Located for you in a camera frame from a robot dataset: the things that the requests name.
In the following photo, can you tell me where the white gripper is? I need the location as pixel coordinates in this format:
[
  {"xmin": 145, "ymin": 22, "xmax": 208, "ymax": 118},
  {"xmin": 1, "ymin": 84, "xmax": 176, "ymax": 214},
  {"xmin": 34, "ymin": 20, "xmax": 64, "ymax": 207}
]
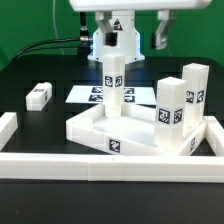
[{"xmin": 69, "ymin": 0, "xmax": 212, "ymax": 50}]

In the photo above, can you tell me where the white desk top tray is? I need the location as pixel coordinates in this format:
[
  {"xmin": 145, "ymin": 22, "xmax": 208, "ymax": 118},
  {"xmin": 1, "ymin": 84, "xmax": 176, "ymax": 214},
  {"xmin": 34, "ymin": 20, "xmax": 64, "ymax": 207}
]
[{"xmin": 66, "ymin": 104, "xmax": 206, "ymax": 156}]

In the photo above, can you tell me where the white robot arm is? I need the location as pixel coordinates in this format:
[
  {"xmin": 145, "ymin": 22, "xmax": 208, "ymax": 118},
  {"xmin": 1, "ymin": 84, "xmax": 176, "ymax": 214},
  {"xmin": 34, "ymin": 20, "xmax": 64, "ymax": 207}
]
[{"xmin": 69, "ymin": 0, "xmax": 212, "ymax": 64}]

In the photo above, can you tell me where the fiducial marker sheet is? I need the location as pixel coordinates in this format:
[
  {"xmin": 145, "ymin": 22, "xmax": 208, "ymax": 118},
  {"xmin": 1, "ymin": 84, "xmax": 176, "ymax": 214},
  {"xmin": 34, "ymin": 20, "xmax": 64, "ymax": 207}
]
[{"xmin": 66, "ymin": 85, "xmax": 156, "ymax": 105}]

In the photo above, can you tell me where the black cable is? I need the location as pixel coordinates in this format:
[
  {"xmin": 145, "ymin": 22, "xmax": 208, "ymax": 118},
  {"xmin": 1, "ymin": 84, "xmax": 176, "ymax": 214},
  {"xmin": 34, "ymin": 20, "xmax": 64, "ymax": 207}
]
[{"xmin": 8, "ymin": 11, "xmax": 94, "ymax": 66}]

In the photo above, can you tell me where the thin white cable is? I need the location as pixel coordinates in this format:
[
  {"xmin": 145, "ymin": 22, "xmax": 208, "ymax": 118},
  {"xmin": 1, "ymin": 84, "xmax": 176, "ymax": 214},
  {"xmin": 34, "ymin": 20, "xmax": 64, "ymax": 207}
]
[{"xmin": 52, "ymin": 0, "xmax": 66, "ymax": 57}]

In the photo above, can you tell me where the white U-shaped fence wall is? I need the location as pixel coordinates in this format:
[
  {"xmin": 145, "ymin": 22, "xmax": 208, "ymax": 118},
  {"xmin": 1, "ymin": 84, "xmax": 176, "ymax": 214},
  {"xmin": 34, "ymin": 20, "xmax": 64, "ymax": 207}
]
[{"xmin": 0, "ymin": 112, "xmax": 224, "ymax": 183}]

